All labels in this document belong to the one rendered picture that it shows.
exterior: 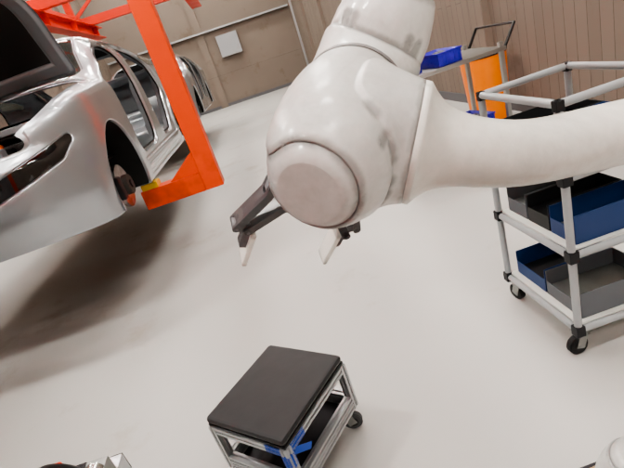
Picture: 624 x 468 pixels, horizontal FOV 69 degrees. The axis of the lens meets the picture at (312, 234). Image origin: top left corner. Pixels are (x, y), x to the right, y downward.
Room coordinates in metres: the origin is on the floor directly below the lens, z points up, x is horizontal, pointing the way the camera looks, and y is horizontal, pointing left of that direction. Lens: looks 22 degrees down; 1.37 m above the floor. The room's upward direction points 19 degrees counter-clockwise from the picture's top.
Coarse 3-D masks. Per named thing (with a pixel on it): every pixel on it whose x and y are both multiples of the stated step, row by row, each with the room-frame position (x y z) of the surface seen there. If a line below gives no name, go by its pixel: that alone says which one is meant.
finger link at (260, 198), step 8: (264, 184) 0.58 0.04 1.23; (256, 192) 0.59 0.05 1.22; (264, 192) 0.58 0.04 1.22; (248, 200) 0.59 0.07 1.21; (256, 200) 0.58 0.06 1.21; (264, 200) 0.57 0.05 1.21; (240, 208) 0.60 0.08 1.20; (248, 208) 0.58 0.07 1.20; (256, 208) 0.58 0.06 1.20; (232, 216) 0.60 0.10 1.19; (240, 216) 0.59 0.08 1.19; (248, 216) 0.58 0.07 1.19; (240, 224) 0.58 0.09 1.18
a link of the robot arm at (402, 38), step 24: (360, 0) 0.46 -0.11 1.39; (384, 0) 0.45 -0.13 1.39; (408, 0) 0.44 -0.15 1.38; (432, 0) 0.46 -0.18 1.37; (336, 24) 0.48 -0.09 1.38; (360, 24) 0.45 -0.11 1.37; (384, 24) 0.44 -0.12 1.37; (408, 24) 0.44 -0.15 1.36; (432, 24) 0.47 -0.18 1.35; (384, 48) 0.43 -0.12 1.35; (408, 48) 0.45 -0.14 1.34
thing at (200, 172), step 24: (144, 0) 3.82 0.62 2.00; (144, 24) 3.81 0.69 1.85; (168, 48) 3.82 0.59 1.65; (168, 72) 3.82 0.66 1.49; (168, 96) 3.81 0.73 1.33; (192, 120) 3.82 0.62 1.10; (192, 144) 3.81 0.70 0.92; (192, 168) 3.83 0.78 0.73; (216, 168) 3.82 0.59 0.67; (144, 192) 3.80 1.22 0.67; (168, 192) 3.80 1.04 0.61; (192, 192) 3.81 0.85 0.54
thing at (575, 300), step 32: (576, 64) 1.72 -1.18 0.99; (608, 64) 1.56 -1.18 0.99; (480, 96) 1.76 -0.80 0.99; (512, 96) 1.55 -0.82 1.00; (576, 96) 1.30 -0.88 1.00; (512, 192) 1.76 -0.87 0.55; (544, 192) 1.61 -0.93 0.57; (576, 192) 1.61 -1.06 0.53; (608, 192) 1.48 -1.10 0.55; (512, 224) 1.66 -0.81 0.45; (544, 224) 1.51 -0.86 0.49; (576, 224) 1.34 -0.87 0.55; (608, 224) 1.34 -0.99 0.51; (544, 256) 1.76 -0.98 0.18; (576, 256) 1.29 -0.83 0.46; (608, 256) 1.55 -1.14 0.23; (512, 288) 1.79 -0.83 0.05; (544, 288) 1.56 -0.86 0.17; (576, 288) 1.30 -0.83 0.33; (608, 288) 1.34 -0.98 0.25; (576, 320) 1.30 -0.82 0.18; (608, 320) 1.30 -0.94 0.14; (576, 352) 1.32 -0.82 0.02
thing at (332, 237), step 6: (336, 228) 0.65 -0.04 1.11; (330, 234) 0.66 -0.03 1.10; (336, 234) 0.64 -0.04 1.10; (324, 240) 0.67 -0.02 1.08; (330, 240) 0.65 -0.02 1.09; (336, 240) 0.64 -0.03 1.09; (324, 246) 0.67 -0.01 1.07; (330, 246) 0.65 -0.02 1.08; (318, 252) 0.68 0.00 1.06; (324, 252) 0.67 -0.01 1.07; (330, 252) 0.65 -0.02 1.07; (324, 258) 0.66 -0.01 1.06; (324, 264) 0.66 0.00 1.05
